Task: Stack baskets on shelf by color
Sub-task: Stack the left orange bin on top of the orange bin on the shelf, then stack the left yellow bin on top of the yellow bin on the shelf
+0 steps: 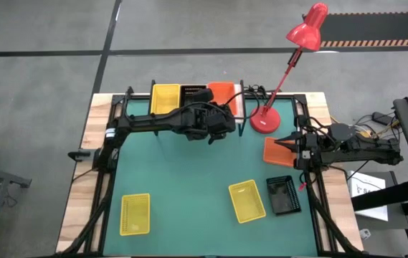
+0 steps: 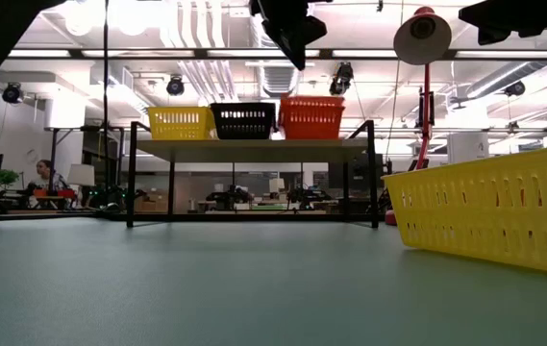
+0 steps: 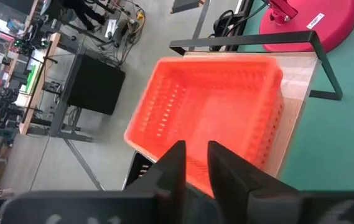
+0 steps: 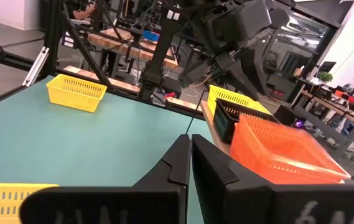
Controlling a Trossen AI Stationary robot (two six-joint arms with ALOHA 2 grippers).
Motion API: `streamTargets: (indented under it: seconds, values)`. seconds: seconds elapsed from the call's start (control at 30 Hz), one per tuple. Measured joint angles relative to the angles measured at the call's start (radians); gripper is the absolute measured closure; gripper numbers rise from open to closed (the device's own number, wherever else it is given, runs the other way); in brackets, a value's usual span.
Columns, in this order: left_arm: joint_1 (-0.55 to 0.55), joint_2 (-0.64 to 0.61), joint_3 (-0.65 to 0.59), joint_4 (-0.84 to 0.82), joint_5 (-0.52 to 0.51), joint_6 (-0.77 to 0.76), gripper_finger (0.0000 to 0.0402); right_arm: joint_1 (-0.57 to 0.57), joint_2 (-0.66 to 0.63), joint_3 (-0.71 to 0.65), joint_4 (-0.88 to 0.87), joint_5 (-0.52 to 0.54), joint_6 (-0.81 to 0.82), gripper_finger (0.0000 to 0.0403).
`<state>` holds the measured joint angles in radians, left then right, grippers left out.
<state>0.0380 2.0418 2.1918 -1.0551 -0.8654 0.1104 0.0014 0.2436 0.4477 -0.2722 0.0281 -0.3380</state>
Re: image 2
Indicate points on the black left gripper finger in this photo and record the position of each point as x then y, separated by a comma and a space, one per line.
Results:
301, 55

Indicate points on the orange plastic basket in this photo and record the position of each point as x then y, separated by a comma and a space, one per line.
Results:
311, 101
311, 130

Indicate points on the black plastic basket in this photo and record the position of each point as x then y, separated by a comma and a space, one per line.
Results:
244, 132
244, 106

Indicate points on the yellow plastic basket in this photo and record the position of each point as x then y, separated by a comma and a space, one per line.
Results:
181, 130
446, 215

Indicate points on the background black robot arm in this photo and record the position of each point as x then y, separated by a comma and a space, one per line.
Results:
230, 196
307, 196

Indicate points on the wooden shelf black metal legs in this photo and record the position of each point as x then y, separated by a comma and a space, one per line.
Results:
254, 150

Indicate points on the black ceiling spotlight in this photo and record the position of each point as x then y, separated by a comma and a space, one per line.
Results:
341, 79
12, 93
175, 86
514, 88

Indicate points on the red desk lamp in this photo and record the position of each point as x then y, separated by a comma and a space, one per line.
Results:
422, 36

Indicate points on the white round pillar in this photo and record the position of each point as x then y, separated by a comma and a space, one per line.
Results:
467, 146

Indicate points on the thin black vertical pole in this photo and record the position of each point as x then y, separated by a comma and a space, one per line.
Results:
105, 96

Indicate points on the white lampshade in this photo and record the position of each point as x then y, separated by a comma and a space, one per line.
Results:
81, 175

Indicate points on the green table mat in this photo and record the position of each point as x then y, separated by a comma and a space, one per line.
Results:
206, 288

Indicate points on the person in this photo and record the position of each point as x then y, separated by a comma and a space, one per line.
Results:
44, 175

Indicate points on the green potted plant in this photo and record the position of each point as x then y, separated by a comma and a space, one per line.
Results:
4, 177

